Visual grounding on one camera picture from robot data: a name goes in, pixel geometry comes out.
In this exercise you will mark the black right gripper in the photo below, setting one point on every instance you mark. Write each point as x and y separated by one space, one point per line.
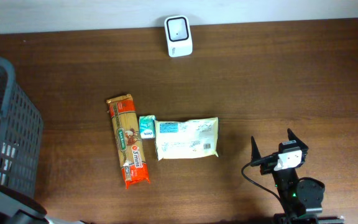
268 165

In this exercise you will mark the pale yellow snack package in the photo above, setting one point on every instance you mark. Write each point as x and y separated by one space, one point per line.
190 139

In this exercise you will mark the small teal tissue pack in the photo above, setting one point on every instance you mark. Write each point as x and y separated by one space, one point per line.
147 126

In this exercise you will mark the orange spaghetti package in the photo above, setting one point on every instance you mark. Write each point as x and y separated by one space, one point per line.
129 145

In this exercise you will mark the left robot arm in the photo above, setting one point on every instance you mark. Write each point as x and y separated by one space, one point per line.
16 207

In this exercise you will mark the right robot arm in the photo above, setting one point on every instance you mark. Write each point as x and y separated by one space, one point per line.
300 198

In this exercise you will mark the white barcode scanner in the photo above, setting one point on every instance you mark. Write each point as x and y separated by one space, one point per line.
178 36

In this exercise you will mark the grey plastic mesh basket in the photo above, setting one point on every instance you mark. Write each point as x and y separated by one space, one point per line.
21 127

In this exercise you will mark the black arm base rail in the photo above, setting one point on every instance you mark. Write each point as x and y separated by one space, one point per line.
282 219

